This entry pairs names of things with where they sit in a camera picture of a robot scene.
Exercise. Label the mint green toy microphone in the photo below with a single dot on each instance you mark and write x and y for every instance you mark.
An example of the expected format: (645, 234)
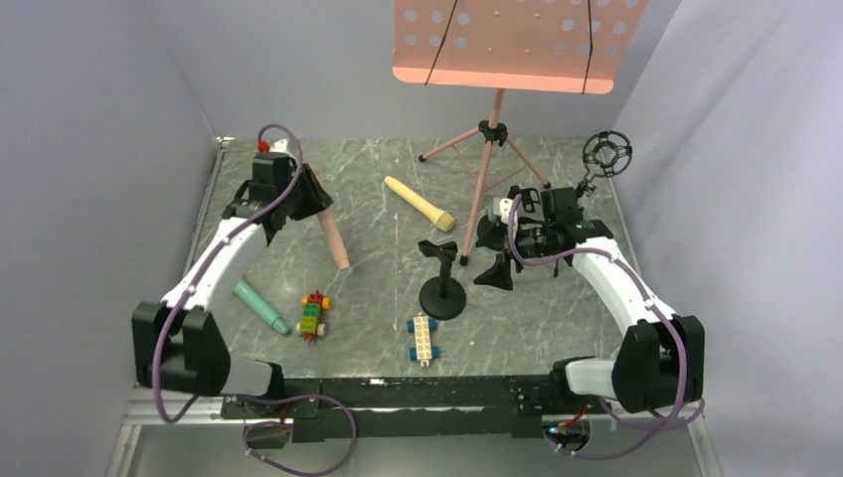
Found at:
(261, 308)

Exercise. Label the pink toy microphone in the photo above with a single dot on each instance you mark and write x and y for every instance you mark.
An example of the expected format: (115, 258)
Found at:
(334, 239)

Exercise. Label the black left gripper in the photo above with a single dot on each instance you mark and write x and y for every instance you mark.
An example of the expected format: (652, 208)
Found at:
(309, 195)

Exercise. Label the black shock mount stand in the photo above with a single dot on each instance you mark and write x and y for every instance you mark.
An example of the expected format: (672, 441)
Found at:
(605, 155)

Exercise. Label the yellow toy microphone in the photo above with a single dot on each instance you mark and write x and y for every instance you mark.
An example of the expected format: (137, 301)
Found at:
(440, 218)

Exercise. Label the colourful toy brick car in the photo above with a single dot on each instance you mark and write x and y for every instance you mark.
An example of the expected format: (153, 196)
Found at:
(311, 324)

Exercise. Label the white blue toy brick car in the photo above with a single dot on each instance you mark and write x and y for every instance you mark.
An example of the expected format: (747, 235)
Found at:
(423, 350)

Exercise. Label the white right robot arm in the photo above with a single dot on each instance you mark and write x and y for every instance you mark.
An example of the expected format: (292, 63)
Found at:
(660, 362)

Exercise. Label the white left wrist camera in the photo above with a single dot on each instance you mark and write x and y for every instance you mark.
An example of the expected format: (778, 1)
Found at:
(278, 148)

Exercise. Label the black round-base mic stand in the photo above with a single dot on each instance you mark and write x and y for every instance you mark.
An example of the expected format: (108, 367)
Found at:
(442, 297)

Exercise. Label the pink music stand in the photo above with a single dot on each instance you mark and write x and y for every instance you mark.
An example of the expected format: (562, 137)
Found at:
(563, 46)

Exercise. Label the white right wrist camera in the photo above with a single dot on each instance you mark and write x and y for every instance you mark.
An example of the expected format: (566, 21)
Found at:
(502, 210)

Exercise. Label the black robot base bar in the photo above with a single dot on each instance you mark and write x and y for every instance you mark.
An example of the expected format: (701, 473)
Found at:
(421, 406)

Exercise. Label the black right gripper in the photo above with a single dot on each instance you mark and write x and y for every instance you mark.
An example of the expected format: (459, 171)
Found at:
(498, 246)

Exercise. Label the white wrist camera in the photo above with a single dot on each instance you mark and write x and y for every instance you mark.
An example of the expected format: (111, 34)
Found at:
(278, 148)
(502, 210)

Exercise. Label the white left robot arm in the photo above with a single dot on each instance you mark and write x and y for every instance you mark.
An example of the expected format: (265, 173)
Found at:
(177, 344)

